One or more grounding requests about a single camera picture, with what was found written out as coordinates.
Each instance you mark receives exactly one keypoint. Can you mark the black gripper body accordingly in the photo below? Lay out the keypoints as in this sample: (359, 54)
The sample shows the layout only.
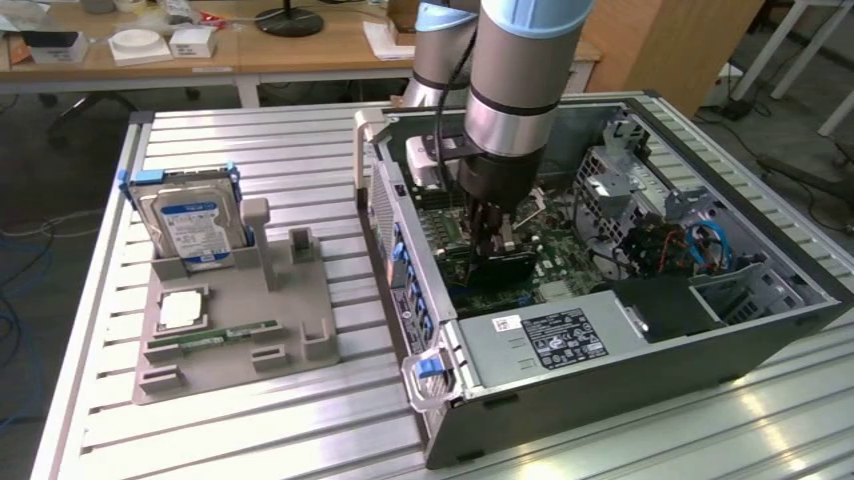
(500, 177)

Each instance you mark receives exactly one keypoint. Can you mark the graphics card with metal bracket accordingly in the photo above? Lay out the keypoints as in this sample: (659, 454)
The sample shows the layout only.
(507, 270)

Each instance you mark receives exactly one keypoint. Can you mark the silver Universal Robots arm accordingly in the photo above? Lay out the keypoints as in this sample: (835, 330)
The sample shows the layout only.
(520, 75)

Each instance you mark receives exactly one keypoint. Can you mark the black installed RAM stick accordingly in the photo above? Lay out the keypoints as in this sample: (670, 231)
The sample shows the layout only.
(453, 250)

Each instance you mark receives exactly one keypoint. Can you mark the metal socket cover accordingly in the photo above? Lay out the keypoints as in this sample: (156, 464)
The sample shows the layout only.
(536, 207)

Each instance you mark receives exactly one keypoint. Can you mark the green motherboard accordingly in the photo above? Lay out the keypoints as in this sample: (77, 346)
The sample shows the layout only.
(567, 250)

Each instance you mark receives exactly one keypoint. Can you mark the tall metal disk bay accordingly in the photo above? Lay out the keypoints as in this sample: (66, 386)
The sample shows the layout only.
(614, 190)

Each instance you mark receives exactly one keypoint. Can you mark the grey power supply unit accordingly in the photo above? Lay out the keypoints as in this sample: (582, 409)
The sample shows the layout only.
(507, 350)

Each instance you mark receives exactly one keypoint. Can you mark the blue case latch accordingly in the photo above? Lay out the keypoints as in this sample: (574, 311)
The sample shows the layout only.
(427, 371)

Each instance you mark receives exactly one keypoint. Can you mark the white paper booklet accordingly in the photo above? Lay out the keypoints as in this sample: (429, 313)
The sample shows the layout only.
(383, 42)

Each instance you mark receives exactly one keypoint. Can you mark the brown cardboard box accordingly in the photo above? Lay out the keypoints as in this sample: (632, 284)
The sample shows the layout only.
(403, 17)

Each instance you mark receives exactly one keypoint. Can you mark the wooden cabinet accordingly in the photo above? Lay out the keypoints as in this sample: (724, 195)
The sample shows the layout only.
(674, 50)

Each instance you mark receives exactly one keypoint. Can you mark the open black PC case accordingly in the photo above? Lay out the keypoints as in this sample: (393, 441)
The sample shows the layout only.
(600, 400)

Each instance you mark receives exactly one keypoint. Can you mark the low metal disk bay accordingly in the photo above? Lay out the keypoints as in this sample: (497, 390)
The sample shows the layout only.
(740, 295)

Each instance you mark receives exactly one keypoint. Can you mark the grey parts rack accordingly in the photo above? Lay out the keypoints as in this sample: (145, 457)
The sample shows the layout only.
(233, 295)

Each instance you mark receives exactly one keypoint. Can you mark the wooden desk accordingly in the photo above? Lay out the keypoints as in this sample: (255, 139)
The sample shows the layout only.
(287, 55)

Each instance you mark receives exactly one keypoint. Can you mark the green RAM stick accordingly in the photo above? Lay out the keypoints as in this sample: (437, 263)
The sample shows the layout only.
(240, 331)

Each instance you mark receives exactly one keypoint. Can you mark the black round stand base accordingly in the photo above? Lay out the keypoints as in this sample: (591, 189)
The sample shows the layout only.
(288, 22)

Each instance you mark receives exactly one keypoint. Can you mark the silver CPU chip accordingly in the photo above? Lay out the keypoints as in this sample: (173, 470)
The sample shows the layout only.
(180, 310)

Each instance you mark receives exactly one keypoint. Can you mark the small white box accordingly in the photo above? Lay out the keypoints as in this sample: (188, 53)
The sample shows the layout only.
(192, 42)

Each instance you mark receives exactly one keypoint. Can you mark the white round-topped box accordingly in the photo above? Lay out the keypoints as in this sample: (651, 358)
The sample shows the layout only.
(139, 46)

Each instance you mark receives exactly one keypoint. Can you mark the black chair base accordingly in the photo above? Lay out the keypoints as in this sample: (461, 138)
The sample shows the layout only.
(80, 107)

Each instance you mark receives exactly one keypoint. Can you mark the white box with black top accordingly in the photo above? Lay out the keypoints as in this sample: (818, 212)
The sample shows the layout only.
(56, 47)

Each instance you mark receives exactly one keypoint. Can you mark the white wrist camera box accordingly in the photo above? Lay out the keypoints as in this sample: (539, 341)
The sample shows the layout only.
(423, 160)

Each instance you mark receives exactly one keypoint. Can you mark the hard disk with blue bracket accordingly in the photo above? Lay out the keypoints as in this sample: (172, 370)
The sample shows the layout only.
(189, 225)

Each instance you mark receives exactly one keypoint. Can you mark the white table frame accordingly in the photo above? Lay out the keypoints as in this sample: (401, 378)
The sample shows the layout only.
(800, 60)

